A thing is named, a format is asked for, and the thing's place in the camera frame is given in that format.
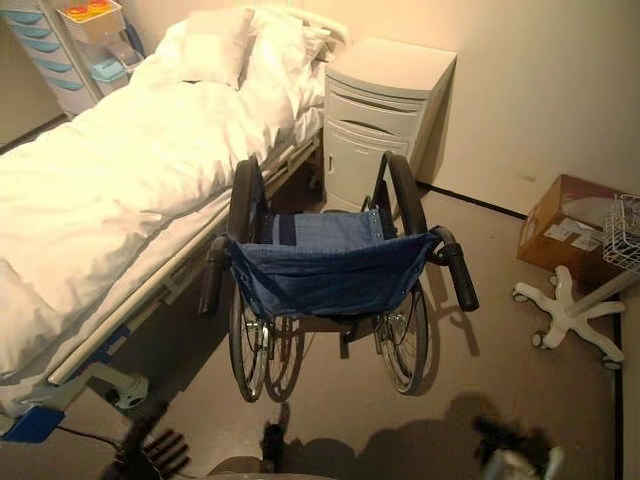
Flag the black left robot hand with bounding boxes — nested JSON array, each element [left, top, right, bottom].
[[112, 399, 191, 480]]

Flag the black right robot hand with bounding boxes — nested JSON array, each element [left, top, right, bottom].
[[472, 415, 552, 468]]

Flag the blue seat black wheelchair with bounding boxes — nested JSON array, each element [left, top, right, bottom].
[[198, 150, 480, 404]]

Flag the white five-leg rolling stand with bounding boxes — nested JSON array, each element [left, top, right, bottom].
[[511, 263, 640, 371]]

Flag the brown cardboard box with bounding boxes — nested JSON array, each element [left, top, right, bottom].
[[515, 173, 637, 287]]

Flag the white duvet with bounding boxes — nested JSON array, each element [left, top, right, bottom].
[[0, 62, 297, 392]]

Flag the white bedside cabinet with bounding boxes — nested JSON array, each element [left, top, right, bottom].
[[323, 36, 459, 214]]

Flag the light blue plastic box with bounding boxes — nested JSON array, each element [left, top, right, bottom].
[[91, 58, 135, 96]]

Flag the white pillow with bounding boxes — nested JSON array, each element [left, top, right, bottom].
[[168, 6, 259, 92], [238, 6, 333, 139]]

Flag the white cart blue drawers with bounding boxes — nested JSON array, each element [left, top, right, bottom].
[[0, 0, 147, 117]]

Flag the white cart side bin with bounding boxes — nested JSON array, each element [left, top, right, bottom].
[[55, 0, 126, 45]]

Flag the black bed cable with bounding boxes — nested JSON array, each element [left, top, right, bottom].
[[58, 422, 123, 447]]

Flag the hospital bed frame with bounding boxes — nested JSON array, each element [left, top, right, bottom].
[[0, 117, 329, 442]]

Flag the white wire basket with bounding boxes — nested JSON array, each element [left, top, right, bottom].
[[601, 192, 640, 274]]

